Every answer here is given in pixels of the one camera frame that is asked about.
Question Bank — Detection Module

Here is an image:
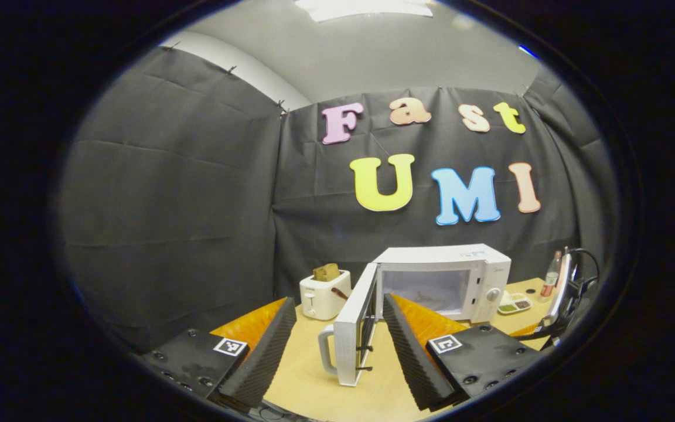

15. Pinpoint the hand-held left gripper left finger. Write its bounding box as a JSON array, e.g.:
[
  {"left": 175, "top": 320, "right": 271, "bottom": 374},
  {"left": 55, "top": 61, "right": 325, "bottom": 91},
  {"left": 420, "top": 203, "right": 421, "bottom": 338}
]
[{"left": 138, "top": 297, "right": 297, "bottom": 414}]

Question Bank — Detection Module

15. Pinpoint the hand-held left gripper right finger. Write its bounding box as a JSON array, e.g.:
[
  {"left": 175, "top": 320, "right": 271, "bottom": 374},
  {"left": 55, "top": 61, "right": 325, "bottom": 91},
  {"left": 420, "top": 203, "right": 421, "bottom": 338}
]
[{"left": 382, "top": 294, "right": 546, "bottom": 412}]

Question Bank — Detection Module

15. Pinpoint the white microwave oven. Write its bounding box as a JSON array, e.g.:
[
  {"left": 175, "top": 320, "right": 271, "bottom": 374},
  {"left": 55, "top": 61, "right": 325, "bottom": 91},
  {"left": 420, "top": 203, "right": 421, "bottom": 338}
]
[{"left": 318, "top": 243, "right": 512, "bottom": 387}]

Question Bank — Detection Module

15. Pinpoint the clear red label water bottle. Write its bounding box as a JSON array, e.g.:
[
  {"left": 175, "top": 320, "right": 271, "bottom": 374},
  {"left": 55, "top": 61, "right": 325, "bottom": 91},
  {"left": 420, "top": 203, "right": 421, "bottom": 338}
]
[{"left": 539, "top": 251, "right": 563, "bottom": 303}]

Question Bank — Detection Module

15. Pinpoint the white divided dish of beans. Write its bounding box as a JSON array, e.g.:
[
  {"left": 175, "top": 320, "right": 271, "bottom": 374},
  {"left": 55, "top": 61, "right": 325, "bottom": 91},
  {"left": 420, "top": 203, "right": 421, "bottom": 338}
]
[{"left": 498, "top": 291, "right": 533, "bottom": 315}]

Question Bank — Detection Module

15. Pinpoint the white toaster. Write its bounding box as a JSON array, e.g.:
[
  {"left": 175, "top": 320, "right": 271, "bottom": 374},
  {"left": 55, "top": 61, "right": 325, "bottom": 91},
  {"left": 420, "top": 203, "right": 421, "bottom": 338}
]
[{"left": 299, "top": 268, "right": 353, "bottom": 321}]

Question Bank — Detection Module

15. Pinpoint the brown bread slice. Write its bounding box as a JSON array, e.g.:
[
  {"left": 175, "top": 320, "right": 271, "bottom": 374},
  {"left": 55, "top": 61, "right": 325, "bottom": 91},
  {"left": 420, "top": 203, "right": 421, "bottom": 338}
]
[{"left": 313, "top": 263, "right": 342, "bottom": 283}]

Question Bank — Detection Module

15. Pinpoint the black backdrop cloth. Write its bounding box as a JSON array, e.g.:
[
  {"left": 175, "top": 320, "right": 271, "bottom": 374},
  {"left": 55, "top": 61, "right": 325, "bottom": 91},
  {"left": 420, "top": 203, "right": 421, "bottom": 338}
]
[{"left": 56, "top": 47, "right": 619, "bottom": 352}]

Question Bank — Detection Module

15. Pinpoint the large ceiling light panel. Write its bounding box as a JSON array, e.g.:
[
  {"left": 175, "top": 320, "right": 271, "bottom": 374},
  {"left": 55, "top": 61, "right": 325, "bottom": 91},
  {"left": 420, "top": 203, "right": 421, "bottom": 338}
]
[{"left": 294, "top": 0, "right": 435, "bottom": 23}]

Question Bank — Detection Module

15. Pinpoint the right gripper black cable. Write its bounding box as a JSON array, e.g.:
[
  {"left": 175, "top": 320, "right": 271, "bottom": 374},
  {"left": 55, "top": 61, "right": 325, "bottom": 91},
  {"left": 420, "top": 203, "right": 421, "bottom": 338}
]
[{"left": 566, "top": 248, "right": 602, "bottom": 305}]

